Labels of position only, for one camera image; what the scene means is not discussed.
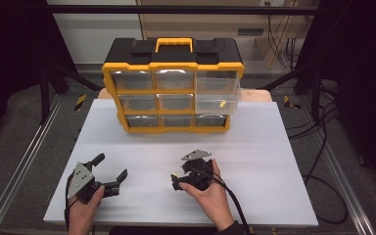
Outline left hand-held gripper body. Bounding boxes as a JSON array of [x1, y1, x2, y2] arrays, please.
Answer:
[[67, 161, 121, 204]]

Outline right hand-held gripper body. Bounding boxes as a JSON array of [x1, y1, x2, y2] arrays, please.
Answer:
[[180, 149, 214, 192]]

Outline clear plastic organizer drawer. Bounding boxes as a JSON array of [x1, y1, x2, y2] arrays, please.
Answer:
[[195, 76, 243, 116]]

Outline yellow black organizer cabinet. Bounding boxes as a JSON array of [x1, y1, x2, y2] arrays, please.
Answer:
[[101, 36, 245, 134]]

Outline person's right hand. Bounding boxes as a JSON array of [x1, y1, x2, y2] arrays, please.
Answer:
[[178, 159, 235, 231]]

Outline person's left hand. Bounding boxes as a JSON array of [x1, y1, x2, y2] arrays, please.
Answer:
[[68, 185, 106, 230]]

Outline yellow black hazard tape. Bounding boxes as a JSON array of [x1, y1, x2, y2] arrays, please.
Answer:
[[283, 95, 302, 111], [73, 94, 87, 112]]

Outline black metal stand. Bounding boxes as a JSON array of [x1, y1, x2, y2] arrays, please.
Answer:
[[38, 62, 104, 125], [260, 62, 322, 123]]

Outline grid of clear drawers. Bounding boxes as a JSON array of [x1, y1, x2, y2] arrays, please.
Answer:
[[112, 69, 228, 128]]

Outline wooden board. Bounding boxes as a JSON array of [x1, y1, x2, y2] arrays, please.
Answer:
[[97, 87, 273, 103]]

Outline white cabinet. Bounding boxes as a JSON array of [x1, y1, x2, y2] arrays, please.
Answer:
[[47, 0, 144, 65]]

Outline black curtain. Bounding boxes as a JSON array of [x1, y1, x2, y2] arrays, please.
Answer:
[[293, 0, 376, 190], [0, 0, 79, 155]]

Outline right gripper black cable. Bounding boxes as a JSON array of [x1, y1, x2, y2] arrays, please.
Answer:
[[192, 167, 252, 235]]

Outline aluminium floor rail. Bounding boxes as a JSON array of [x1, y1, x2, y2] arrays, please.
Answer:
[[298, 97, 376, 235], [0, 94, 65, 235]]

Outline bundle of black floor cables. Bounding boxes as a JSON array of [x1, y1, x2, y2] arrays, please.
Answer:
[[287, 81, 341, 177]]

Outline looped black floor cable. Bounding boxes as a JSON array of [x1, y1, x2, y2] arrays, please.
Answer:
[[302, 174, 349, 225]]

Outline black horizontal frame bar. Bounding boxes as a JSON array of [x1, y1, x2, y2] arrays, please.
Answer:
[[45, 4, 321, 16]]

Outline hanging black cables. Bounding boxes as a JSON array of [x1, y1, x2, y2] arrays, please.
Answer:
[[266, 3, 300, 70]]

